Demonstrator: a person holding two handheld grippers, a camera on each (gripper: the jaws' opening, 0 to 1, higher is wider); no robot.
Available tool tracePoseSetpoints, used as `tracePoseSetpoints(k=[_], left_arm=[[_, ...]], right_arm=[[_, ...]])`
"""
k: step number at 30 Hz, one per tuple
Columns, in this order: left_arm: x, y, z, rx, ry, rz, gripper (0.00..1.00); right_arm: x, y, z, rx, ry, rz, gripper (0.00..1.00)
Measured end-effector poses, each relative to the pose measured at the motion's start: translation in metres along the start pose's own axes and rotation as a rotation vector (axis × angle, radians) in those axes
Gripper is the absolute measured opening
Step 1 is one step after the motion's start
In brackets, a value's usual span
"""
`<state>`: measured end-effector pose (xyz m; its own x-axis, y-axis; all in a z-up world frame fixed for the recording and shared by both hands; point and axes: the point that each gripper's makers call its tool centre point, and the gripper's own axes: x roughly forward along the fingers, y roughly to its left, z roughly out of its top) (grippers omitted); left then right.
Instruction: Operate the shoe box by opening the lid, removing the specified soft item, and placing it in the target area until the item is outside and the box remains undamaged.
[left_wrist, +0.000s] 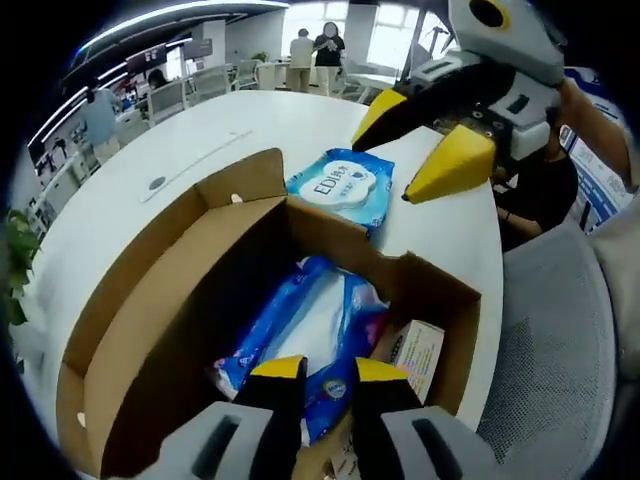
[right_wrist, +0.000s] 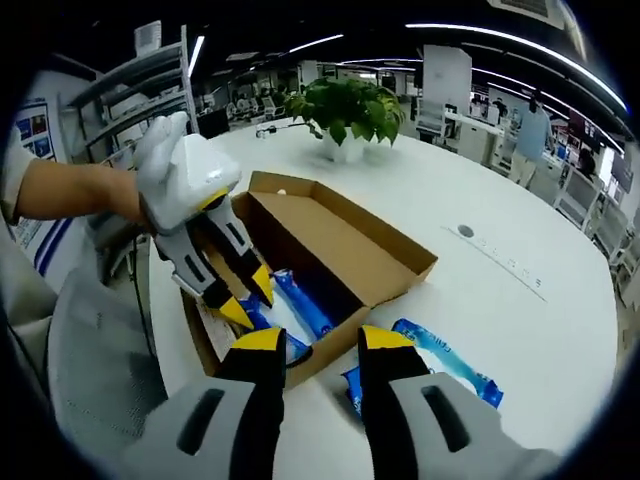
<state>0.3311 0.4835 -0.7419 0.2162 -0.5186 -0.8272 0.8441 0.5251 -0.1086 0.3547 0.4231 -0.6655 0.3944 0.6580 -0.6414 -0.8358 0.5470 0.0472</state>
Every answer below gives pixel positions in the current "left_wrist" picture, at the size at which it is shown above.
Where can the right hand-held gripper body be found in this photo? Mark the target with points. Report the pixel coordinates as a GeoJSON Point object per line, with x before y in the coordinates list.
{"type": "Point", "coordinates": [530, 40]}

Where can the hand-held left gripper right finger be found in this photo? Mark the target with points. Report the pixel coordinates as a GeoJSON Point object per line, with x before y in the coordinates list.
{"type": "Point", "coordinates": [380, 420]}

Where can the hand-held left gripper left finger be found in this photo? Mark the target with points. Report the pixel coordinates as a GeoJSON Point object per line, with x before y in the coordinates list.
{"type": "Point", "coordinates": [275, 415]}

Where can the white medicine box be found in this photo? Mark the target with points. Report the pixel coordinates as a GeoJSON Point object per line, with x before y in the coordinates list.
{"type": "Point", "coordinates": [420, 350]}

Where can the blue soft pad packet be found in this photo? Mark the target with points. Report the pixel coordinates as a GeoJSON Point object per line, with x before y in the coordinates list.
{"type": "Point", "coordinates": [310, 310]}

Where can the blue wet wipes pack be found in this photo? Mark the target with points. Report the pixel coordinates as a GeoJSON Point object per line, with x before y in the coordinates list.
{"type": "Point", "coordinates": [345, 185]}

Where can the brown cardboard shoe box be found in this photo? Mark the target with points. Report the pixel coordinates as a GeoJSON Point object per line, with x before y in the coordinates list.
{"type": "Point", "coordinates": [150, 270]}

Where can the grey mesh office chair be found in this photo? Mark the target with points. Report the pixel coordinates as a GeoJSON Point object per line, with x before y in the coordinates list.
{"type": "Point", "coordinates": [550, 325]}

